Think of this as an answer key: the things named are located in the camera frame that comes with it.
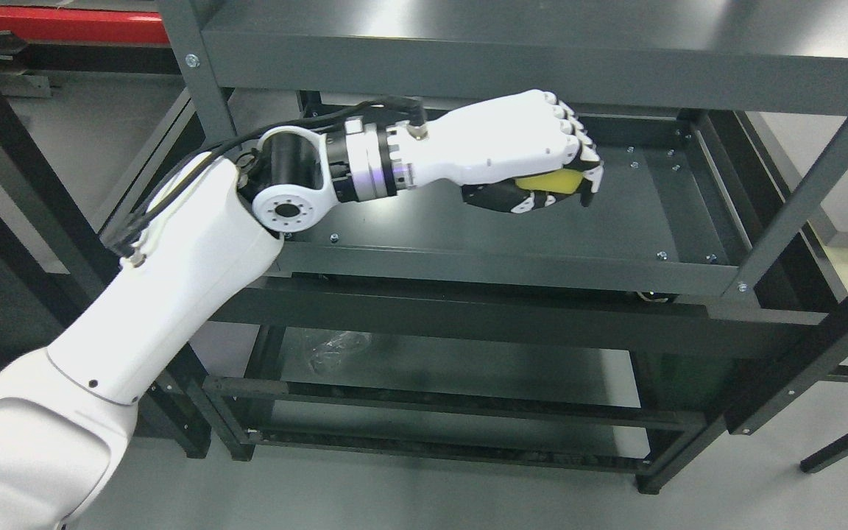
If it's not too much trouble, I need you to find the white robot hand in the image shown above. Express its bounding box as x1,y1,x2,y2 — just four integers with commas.
388,88,604,214

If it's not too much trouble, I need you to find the green yellow sponge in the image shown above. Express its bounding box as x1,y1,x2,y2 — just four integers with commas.
515,168,585,195

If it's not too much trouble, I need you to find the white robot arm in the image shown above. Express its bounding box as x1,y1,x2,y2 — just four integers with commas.
0,118,380,529

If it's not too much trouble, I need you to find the dark grey metal shelf rack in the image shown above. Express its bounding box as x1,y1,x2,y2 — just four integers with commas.
159,1,848,494

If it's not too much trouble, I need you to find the red metal beam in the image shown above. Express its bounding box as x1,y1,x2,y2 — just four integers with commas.
0,4,169,45

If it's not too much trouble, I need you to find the black metal rack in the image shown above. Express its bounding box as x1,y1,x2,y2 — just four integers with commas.
0,29,211,460

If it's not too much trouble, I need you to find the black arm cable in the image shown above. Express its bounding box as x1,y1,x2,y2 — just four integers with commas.
99,96,428,258

